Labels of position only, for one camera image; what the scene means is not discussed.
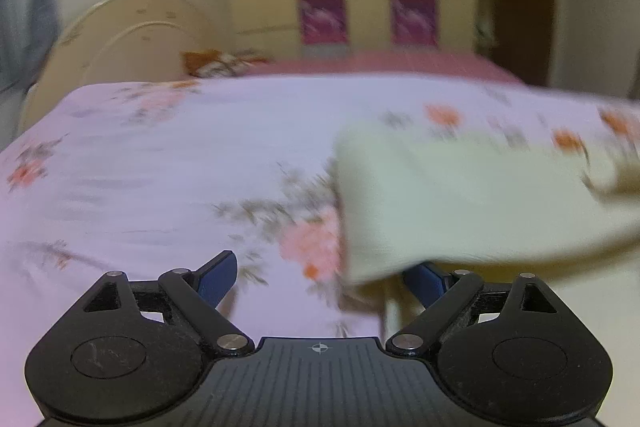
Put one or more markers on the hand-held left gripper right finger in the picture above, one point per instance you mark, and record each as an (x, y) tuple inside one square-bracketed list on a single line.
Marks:
[(426, 278)]

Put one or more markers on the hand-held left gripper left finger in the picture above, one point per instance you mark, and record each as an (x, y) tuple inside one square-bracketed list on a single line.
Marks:
[(220, 278)]

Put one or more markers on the cream cloth garment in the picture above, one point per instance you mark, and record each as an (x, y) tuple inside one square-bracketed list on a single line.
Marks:
[(475, 207)]

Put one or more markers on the floral bed sheet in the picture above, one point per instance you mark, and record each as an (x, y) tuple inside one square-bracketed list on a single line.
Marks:
[(150, 167)]

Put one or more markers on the orange patterned pillow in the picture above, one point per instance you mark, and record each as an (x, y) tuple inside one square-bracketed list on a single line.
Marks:
[(217, 62)]

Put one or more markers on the pink bedspread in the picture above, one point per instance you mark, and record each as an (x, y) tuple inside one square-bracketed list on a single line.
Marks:
[(375, 64)]

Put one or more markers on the cream arched headboard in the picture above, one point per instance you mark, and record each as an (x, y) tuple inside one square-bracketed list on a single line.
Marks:
[(125, 37)]

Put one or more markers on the dark wooden door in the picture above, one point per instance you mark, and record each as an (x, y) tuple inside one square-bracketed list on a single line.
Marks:
[(522, 2)]

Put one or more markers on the grey curtain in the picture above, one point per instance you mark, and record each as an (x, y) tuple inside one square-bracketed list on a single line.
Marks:
[(27, 17)]

